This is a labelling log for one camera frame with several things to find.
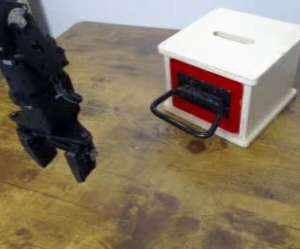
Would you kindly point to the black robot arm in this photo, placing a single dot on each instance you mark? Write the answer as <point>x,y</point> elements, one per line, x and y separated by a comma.
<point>33,63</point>

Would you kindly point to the red drawer front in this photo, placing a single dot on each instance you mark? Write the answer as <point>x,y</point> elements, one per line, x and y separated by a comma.
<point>207,94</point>

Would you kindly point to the white wooden box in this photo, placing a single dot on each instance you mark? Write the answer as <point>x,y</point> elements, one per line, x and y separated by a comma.
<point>251,49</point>

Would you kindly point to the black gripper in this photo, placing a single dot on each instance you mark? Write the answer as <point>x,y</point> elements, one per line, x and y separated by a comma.
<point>49,128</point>

